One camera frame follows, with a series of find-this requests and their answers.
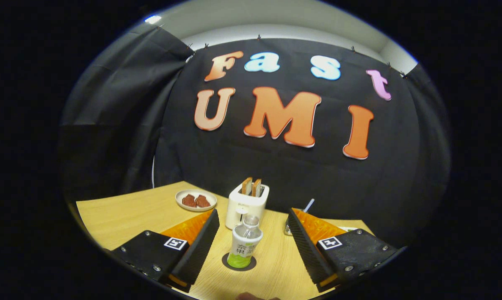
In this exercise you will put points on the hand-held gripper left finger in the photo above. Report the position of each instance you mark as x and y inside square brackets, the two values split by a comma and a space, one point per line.
[201, 254]

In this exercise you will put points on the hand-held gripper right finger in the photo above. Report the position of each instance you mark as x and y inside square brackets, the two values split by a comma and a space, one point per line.
[305, 250]

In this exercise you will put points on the clear juice bottle white label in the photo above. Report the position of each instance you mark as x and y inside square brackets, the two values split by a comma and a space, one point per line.
[242, 246]

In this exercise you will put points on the dark brown round coaster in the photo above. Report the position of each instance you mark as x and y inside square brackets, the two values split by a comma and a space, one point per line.
[253, 262]

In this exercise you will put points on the silver spoon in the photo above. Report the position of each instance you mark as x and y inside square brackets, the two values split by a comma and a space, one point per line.
[309, 205]

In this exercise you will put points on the small beige plate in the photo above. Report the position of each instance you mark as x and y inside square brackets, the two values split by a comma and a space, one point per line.
[184, 208]

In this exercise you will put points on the white divided seed dish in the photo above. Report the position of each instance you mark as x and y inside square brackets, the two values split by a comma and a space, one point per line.
[351, 229]

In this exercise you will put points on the brown meat piece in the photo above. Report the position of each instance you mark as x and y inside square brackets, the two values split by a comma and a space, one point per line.
[189, 201]
[203, 201]

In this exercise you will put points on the white toaster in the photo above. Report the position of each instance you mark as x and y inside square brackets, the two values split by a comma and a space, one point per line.
[240, 206]

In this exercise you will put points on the toast slice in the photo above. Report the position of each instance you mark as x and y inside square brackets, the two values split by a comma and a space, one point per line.
[257, 188]
[247, 186]

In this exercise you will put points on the wooden table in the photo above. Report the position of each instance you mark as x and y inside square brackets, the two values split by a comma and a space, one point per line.
[121, 216]

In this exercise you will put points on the small ceiling light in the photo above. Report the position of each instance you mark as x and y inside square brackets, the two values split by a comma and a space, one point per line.
[153, 19]

